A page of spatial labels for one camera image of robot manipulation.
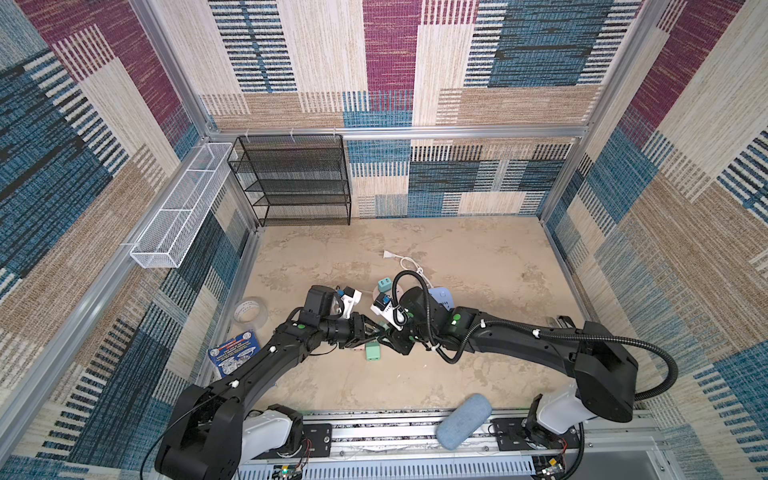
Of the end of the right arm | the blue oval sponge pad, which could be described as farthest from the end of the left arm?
the blue oval sponge pad

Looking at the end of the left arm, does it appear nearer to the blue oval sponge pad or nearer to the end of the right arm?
the end of the right arm

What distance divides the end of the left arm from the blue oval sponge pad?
0.29 metres

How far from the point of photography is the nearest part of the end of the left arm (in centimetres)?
71

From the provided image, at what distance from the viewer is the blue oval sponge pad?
74 centimetres
